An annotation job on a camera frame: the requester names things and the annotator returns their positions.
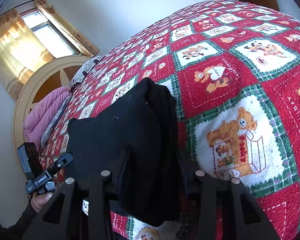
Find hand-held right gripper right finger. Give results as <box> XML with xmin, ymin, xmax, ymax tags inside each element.
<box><xmin>177</xmin><ymin>153</ymin><xmax>282</xmax><ymax>240</ymax></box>

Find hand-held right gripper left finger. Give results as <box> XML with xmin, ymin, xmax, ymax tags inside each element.
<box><xmin>22</xmin><ymin>151</ymin><xmax>131</xmax><ymax>240</ymax></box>

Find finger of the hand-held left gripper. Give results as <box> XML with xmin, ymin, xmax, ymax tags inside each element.
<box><xmin>41</xmin><ymin>153</ymin><xmax>74</xmax><ymax>180</ymax></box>

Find black pants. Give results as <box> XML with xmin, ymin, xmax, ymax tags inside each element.
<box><xmin>67</xmin><ymin>77</ymin><xmax>182</xmax><ymax>228</ymax></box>

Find person's left forearm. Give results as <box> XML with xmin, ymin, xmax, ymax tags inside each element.
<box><xmin>5</xmin><ymin>202</ymin><xmax>38</xmax><ymax>240</ymax></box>

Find person's left hand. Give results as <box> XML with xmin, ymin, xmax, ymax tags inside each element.
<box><xmin>30</xmin><ymin>191</ymin><xmax>57</xmax><ymax>214</ymax></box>

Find grey folded cloth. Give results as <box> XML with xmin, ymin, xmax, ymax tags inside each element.
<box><xmin>40</xmin><ymin>96</ymin><xmax>73</xmax><ymax>150</ymax></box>

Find pink quilt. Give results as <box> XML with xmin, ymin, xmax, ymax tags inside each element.
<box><xmin>23</xmin><ymin>85</ymin><xmax>72</xmax><ymax>150</ymax></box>

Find cream and brown headboard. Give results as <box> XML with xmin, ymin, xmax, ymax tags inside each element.
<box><xmin>13</xmin><ymin>56</ymin><xmax>92</xmax><ymax>153</ymax></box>

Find black and white pillow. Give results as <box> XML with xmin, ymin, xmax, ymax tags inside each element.
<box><xmin>69</xmin><ymin>55</ymin><xmax>105</xmax><ymax>89</ymax></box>

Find yellow patterned curtain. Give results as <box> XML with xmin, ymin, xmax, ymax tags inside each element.
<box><xmin>0</xmin><ymin>7</ymin><xmax>54</xmax><ymax>103</ymax></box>
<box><xmin>34</xmin><ymin>0</ymin><xmax>100</xmax><ymax>58</ymax></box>

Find window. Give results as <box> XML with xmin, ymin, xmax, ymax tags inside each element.
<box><xmin>20</xmin><ymin>7</ymin><xmax>82</xmax><ymax>57</ymax></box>

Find red checked printed blanket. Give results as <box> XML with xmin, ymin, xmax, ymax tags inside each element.
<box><xmin>39</xmin><ymin>0</ymin><xmax>300</xmax><ymax>240</ymax></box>

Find black curtain rod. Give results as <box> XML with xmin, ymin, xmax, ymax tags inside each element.
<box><xmin>15</xmin><ymin>0</ymin><xmax>45</xmax><ymax>9</ymax></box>

